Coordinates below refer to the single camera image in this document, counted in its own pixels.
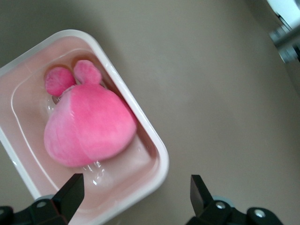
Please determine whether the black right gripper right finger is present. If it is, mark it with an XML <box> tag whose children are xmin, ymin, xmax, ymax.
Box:
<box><xmin>187</xmin><ymin>174</ymin><xmax>282</xmax><ymax>225</ymax></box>

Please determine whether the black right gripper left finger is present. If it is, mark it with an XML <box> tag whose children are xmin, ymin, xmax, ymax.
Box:
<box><xmin>14</xmin><ymin>172</ymin><xmax>85</xmax><ymax>225</ymax></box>

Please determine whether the pink plush toy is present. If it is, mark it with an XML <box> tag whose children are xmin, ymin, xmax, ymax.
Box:
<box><xmin>44</xmin><ymin>60</ymin><xmax>137</xmax><ymax>168</ymax></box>

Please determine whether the pink plastic storage box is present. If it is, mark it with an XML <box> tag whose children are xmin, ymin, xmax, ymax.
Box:
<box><xmin>0</xmin><ymin>29</ymin><xmax>170</xmax><ymax>225</ymax></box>

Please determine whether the brown table cover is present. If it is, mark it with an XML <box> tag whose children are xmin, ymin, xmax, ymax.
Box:
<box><xmin>0</xmin><ymin>0</ymin><xmax>300</xmax><ymax>225</ymax></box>

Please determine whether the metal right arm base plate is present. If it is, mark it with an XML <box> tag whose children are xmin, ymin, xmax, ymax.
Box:
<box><xmin>269</xmin><ymin>23</ymin><xmax>300</xmax><ymax>63</ymax></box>

